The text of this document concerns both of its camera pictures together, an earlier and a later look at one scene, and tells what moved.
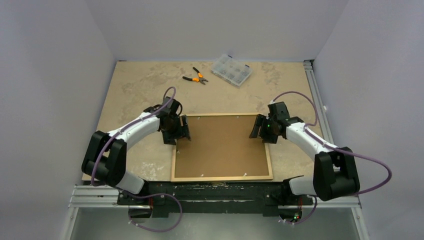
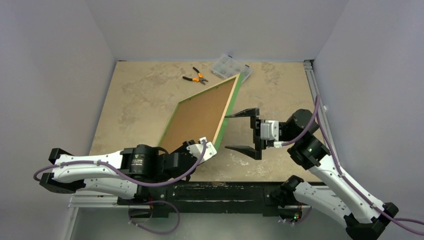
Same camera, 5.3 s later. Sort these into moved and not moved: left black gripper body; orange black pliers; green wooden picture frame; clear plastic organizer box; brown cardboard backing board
Moved: left black gripper body; brown cardboard backing board; green wooden picture frame
Not moved: clear plastic organizer box; orange black pliers
